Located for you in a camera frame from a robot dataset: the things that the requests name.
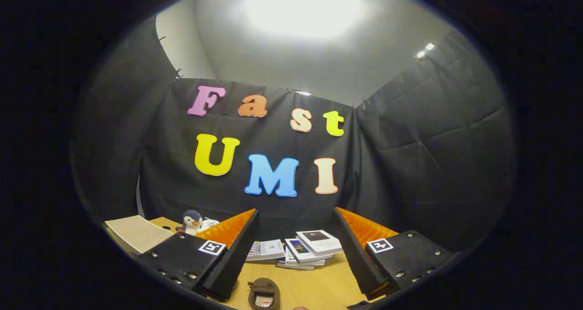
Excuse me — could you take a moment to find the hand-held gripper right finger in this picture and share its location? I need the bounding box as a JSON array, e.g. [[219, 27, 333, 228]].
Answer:
[[334, 207, 457, 301]]

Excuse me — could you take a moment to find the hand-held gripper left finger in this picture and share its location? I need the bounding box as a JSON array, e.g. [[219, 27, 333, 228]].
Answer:
[[138, 208, 260, 302]]

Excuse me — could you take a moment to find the brown fuzzy shoe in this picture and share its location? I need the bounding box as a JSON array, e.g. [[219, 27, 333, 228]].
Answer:
[[247, 278, 281, 310]]

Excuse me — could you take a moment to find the cream fabric storage box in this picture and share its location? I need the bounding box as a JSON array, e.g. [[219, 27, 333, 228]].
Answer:
[[104, 215, 174, 256]]

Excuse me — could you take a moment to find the grey patterned book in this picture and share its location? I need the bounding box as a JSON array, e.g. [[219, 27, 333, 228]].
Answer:
[[246, 239, 286, 261]]

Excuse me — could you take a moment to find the white book dark cover picture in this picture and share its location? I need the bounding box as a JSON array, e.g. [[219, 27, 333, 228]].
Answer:
[[296, 230, 343, 256]]

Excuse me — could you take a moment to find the thin white book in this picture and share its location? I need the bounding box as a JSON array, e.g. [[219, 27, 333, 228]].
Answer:
[[285, 249, 327, 267]]

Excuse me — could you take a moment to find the navy white penguin plush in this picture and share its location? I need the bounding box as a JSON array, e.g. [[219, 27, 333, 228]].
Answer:
[[175, 210, 204, 236]]

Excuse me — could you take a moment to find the dark grey book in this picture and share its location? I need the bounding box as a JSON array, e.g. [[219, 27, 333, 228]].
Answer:
[[276, 259, 316, 271]]

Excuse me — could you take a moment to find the white book blue cover picture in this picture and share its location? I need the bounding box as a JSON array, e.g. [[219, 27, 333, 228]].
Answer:
[[285, 238, 334, 263]]

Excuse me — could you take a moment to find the black backdrop cloth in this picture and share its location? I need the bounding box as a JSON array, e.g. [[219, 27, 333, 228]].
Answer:
[[71, 16, 517, 256]]

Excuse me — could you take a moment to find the large ceiling light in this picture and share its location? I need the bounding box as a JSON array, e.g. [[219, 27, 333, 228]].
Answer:
[[246, 0, 365, 38]]

